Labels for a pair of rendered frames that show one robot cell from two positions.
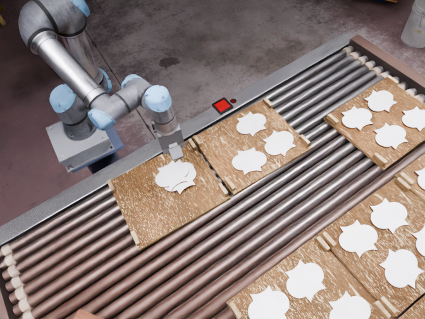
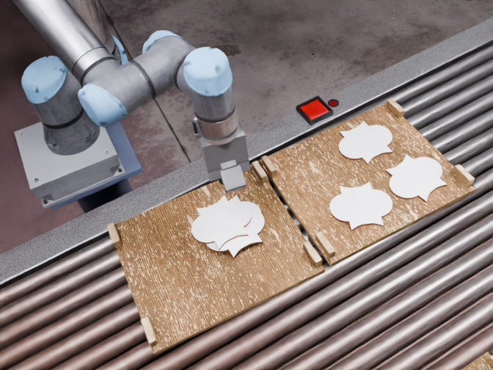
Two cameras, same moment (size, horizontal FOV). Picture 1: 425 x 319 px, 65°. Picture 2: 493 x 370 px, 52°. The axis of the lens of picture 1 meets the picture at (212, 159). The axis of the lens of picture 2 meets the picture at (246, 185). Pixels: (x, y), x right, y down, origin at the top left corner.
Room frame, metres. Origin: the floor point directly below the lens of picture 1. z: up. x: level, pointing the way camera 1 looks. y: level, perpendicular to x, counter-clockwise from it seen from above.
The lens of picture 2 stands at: (0.08, 0.05, 1.97)
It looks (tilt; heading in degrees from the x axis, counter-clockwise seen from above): 53 degrees down; 5
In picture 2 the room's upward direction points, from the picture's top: 9 degrees counter-clockwise
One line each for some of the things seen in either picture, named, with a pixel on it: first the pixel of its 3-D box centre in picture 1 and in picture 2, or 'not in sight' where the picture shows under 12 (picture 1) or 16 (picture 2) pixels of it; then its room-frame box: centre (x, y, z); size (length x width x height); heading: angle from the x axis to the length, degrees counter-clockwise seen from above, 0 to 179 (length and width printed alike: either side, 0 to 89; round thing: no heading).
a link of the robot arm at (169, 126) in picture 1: (164, 121); (215, 117); (0.75, 0.14, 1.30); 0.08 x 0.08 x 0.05
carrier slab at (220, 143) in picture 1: (250, 143); (362, 175); (0.87, -0.18, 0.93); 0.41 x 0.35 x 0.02; 115
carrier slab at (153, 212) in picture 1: (167, 190); (211, 249); (0.69, 0.21, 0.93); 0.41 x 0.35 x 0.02; 113
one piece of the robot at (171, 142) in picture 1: (170, 139); (224, 153); (0.72, 0.14, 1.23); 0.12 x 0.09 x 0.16; 15
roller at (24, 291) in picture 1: (226, 165); (318, 211); (0.79, -0.06, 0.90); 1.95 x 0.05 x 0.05; 117
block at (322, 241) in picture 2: (229, 184); (325, 244); (0.66, -0.06, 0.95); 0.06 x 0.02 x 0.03; 25
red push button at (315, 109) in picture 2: (222, 106); (314, 110); (1.12, -0.09, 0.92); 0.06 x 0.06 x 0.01; 27
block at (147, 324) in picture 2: (135, 238); (150, 332); (0.49, 0.33, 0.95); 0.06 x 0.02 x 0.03; 23
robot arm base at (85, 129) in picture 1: (77, 121); (67, 122); (1.07, 0.59, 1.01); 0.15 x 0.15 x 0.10
